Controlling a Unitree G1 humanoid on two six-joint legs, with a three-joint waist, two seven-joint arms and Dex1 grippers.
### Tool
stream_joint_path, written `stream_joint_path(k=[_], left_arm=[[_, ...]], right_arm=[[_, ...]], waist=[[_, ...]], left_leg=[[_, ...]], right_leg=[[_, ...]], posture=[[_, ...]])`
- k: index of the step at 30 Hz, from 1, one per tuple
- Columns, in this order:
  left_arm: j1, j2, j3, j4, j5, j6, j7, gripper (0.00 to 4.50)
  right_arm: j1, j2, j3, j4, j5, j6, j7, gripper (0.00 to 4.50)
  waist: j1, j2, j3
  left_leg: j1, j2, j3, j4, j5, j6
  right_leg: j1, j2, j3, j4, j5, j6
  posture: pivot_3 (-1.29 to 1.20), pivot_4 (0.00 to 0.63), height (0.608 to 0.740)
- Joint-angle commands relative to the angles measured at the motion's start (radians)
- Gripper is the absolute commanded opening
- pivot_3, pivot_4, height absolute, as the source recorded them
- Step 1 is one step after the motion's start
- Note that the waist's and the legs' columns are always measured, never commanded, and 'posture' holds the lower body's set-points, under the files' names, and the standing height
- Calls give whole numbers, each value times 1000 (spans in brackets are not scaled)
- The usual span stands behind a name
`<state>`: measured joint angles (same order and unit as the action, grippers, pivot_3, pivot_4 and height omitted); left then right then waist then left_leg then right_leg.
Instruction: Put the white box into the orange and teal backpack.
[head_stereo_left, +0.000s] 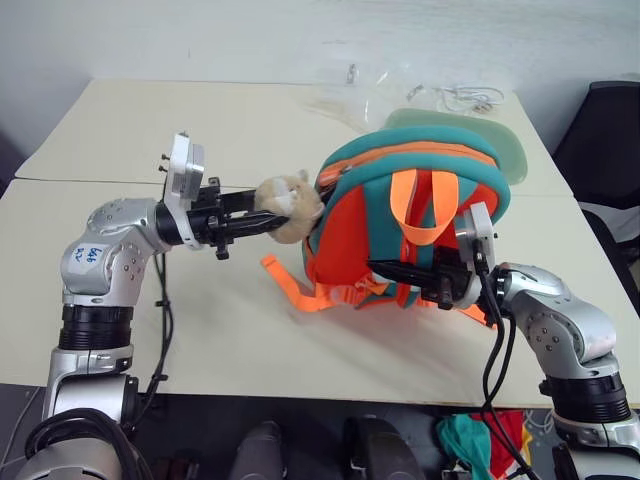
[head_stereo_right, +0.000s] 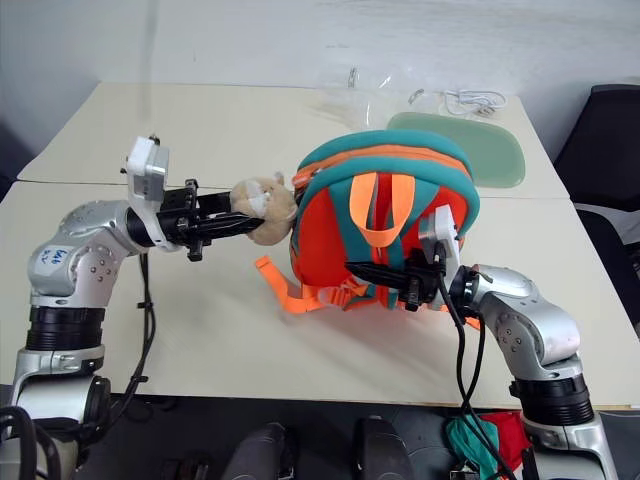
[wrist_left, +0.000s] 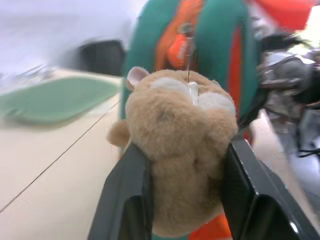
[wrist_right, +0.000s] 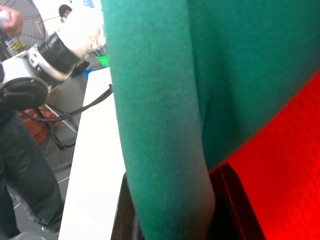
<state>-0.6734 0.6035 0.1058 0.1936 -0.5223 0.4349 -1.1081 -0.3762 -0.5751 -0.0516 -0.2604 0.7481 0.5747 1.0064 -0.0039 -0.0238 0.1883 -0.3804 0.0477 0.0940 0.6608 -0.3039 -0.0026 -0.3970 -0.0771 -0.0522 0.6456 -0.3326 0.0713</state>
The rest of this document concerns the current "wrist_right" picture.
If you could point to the blue object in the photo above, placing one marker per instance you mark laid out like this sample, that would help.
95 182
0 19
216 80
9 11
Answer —
90 72

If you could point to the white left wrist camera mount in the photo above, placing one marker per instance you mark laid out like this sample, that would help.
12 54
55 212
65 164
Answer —
80 30

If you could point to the person leg in dark jeans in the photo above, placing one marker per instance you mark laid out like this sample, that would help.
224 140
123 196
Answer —
22 170

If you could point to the bare person hand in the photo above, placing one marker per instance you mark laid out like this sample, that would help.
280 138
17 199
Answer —
13 22

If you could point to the bright green object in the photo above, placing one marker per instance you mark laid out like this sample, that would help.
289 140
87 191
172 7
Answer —
103 61

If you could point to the green knit garment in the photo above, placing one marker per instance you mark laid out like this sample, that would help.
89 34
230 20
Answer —
160 100

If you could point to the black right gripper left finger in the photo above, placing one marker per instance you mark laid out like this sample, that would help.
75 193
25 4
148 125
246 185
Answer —
125 215

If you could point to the red brick block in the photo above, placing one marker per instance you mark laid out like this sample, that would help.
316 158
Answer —
35 127

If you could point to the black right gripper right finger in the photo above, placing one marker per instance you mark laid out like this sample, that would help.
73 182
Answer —
232 205

